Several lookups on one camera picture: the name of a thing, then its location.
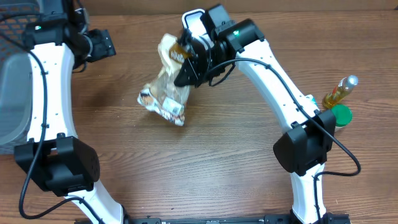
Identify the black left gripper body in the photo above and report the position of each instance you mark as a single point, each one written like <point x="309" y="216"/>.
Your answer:
<point x="96" y="47"/>

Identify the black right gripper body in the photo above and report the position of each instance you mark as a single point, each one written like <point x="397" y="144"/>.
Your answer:
<point x="208" y="60"/>

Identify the brown snack packet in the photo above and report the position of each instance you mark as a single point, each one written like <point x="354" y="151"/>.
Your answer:
<point x="161" y="95"/>

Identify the yellow bottle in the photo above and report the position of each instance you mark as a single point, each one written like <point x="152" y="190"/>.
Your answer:
<point x="343" y="89"/>

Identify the green lid jar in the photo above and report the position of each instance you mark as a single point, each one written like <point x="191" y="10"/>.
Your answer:
<point x="343" y="116"/>

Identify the teal tissue pack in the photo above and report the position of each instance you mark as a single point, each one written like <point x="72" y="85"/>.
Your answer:
<point x="312" y="99"/>

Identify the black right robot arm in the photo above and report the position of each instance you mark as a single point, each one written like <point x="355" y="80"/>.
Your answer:
<point x="217" y="45"/>

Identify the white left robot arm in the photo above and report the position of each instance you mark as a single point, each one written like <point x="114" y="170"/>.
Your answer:
<point x="53" y="157"/>

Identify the white barcode scanner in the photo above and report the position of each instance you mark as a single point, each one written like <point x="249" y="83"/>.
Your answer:
<point x="191" y="21"/>

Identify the dark grey plastic basket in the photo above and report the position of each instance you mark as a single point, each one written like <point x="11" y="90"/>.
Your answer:
<point x="16" y="75"/>

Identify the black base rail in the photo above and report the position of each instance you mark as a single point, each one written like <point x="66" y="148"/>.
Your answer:
<point x="267" y="219"/>

